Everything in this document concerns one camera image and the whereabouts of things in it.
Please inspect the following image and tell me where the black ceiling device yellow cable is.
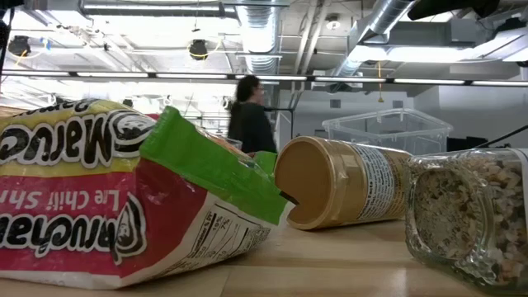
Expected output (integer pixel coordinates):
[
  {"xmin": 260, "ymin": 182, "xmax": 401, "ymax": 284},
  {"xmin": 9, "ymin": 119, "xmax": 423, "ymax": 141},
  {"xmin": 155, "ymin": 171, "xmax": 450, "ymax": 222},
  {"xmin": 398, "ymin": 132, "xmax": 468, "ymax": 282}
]
[
  {"xmin": 7, "ymin": 34, "xmax": 33, "ymax": 58},
  {"xmin": 188, "ymin": 38, "xmax": 210, "ymax": 62}
]

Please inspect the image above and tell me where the long ceiling light rail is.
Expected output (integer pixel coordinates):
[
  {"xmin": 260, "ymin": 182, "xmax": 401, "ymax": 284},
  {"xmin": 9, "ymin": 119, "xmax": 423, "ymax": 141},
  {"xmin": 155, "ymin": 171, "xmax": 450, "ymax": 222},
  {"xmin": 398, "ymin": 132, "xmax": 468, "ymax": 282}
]
[{"xmin": 0, "ymin": 68, "xmax": 528, "ymax": 87}]

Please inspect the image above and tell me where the black background monitor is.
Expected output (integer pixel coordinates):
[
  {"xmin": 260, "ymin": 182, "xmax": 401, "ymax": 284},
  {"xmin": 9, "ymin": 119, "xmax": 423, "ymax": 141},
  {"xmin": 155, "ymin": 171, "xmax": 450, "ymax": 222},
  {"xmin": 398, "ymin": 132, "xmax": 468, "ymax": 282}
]
[{"xmin": 446, "ymin": 135, "xmax": 490, "ymax": 152}]

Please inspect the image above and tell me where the clear plastic square container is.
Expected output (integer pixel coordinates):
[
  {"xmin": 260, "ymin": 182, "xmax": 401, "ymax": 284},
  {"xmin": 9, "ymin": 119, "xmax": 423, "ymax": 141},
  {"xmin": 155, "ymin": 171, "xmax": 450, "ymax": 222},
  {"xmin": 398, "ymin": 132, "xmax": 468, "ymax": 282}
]
[{"xmin": 321, "ymin": 107, "xmax": 455, "ymax": 157}]

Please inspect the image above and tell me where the gold lidded labelled jar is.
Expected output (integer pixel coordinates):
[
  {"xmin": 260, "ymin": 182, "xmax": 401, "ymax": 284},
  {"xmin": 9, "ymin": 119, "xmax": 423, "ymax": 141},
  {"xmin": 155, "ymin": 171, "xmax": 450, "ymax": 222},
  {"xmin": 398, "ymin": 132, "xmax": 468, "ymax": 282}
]
[{"xmin": 273, "ymin": 135, "xmax": 414, "ymax": 232}]

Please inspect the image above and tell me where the glass seasoning jar white label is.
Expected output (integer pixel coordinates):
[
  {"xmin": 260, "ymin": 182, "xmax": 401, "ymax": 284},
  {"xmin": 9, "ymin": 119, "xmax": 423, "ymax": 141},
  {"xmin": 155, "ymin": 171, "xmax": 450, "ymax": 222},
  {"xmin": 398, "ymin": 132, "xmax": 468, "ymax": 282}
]
[{"xmin": 404, "ymin": 147, "xmax": 528, "ymax": 293}]

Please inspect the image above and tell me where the yellow hanging cord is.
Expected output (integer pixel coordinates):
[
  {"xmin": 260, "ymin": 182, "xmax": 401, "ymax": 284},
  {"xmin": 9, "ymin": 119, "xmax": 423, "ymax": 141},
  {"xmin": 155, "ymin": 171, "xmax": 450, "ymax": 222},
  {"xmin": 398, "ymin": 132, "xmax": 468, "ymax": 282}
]
[{"xmin": 376, "ymin": 60, "xmax": 385, "ymax": 104}]

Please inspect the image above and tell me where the thin black cable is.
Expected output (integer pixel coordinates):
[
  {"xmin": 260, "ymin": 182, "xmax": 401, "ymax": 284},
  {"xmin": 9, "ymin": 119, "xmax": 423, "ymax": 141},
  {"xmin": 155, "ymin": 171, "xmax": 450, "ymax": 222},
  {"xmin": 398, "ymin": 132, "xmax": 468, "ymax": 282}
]
[{"xmin": 474, "ymin": 125, "xmax": 528, "ymax": 150}]

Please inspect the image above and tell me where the silver ventilation duct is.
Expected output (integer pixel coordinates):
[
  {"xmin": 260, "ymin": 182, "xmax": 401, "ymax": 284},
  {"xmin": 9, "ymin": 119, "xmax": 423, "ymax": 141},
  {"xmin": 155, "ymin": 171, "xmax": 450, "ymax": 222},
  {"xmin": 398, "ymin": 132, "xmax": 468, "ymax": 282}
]
[
  {"xmin": 235, "ymin": 0, "xmax": 286, "ymax": 76},
  {"xmin": 329, "ymin": 0, "xmax": 416, "ymax": 79}
]

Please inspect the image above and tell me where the person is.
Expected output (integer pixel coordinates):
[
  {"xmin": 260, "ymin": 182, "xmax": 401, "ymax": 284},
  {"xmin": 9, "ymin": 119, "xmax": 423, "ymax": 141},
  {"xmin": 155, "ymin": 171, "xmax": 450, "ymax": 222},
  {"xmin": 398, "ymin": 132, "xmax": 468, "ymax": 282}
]
[{"xmin": 226, "ymin": 73, "xmax": 279, "ymax": 156}]

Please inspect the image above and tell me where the red green ramen packet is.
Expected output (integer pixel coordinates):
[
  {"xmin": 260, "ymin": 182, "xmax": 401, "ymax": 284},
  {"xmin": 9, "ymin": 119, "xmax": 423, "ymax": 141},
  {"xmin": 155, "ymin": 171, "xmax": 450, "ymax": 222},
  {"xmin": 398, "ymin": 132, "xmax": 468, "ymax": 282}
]
[{"xmin": 0, "ymin": 97, "xmax": 296, "ymax": 290}]

